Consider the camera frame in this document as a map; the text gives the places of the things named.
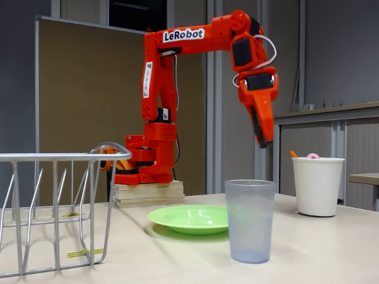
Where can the orange plastic knife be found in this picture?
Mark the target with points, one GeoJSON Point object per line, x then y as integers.
{"type": "Point", "coordinates": [293, 154]}

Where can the pink plastic fork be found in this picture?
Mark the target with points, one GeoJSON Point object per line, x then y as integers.
{"type": "Point", "coordinates": [312, 156]}

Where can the translucent grey plastic cup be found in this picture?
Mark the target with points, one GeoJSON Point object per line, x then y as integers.
{"type": "Point", "coordinates": [250, 225]}

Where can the green plastic plate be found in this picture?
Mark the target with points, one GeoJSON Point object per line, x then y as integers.
{"type": "Point", "coordinates": [186, 220]}

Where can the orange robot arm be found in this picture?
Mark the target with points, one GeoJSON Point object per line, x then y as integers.
{"type": "Point", "coordinates": [154, 88]}

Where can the grey door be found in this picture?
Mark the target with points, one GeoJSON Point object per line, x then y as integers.
{"type": "Point", "coordinates": [237, 148]}

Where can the small white object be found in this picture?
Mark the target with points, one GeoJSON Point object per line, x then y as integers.
{"type": "Point", "coordinates": [308, 107]}

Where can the white paper cup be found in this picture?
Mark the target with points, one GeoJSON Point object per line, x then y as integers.
{"type": "Point", "coordinates": [316, 186]}

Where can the grey cabinet wooden top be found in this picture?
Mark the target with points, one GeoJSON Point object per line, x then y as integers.
{"type": "Point", "coordinates": [361, 139]}

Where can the grey side table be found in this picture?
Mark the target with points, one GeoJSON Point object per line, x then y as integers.
{"type": "Point", "coordinates": [367, 178]}

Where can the stacked wooden base boards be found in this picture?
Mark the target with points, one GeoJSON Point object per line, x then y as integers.
{"type": "Point", "coordinates": [148, 193]}

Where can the light orange clamp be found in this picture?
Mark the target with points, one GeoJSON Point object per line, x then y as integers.
{"type": "Point", "coordinates": [110, 151]}

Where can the brown partition board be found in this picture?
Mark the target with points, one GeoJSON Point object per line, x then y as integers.
{"type": "Point", "coordinates": [89, 88]}

